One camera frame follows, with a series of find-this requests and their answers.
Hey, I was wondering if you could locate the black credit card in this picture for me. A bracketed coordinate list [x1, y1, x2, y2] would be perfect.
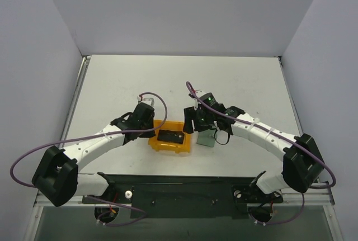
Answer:
[157, 130, 185, 144]

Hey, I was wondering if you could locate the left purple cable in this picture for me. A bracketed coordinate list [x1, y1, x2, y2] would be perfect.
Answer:
[10, 92, 168, 227]

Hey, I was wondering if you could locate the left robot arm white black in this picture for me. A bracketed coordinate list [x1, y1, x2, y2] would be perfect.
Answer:
[32, 101, 154, 207]

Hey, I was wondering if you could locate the yellow plastic bin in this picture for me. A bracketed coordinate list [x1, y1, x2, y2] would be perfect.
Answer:
[148, 121, 191, 153]

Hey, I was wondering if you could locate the aluminium rail frame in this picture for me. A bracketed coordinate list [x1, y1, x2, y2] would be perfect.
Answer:
[23, 55, 336, 241]

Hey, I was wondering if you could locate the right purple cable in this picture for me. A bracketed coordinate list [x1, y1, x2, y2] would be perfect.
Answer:
[186, 81, 337, 227]

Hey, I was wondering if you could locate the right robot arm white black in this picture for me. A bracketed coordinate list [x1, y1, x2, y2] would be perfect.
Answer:
[183, 91, 324, 201]

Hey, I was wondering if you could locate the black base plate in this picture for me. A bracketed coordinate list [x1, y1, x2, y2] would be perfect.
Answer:
[80, 173, 283, 219]

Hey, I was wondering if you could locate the purple cable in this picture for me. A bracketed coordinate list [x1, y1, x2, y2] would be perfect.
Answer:
[10, 92, 168, 227]
[186, 81, 337, 227]

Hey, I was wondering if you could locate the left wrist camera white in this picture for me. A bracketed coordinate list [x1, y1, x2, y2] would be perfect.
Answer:
[137, 96, 155, 107]

